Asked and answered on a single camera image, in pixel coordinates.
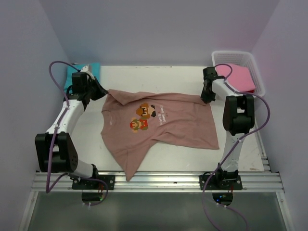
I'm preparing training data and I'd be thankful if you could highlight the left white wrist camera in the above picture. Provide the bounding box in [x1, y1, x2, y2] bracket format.
[80, 64, 92, 73]

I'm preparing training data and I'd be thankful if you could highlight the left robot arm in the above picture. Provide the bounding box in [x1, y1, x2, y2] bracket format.
[35, 71, 108, 189]

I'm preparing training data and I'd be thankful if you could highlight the folded pink t-shirt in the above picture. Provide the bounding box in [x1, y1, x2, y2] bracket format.
[215, 64, 256, 92]

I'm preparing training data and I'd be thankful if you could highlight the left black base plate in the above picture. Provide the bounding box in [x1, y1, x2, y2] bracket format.
[72, 175, 116, 190]

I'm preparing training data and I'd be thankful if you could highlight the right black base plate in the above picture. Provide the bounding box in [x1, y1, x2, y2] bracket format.
[199, 174, 243, 191]

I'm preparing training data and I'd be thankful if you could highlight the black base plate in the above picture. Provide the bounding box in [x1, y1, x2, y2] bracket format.
[199, 174, 243, 191]
[72, 175, 116, 190]

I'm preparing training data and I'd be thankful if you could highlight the white plastic basket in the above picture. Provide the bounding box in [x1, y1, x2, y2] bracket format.
[211, 51, 266, 97]

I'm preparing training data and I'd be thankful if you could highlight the dusty pink printed t-shirt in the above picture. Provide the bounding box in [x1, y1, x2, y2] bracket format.
[101, 90, 219, 181]

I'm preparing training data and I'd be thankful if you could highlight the red t-shirt in basket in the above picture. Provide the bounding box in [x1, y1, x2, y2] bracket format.
[243, 90, 255, 93]

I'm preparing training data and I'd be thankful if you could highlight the folded teal t-shirt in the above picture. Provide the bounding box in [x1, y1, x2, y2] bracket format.
[64, 63, 101, 92]

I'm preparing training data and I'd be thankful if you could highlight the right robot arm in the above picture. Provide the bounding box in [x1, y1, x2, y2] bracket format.
[199, 67, 255, 190]

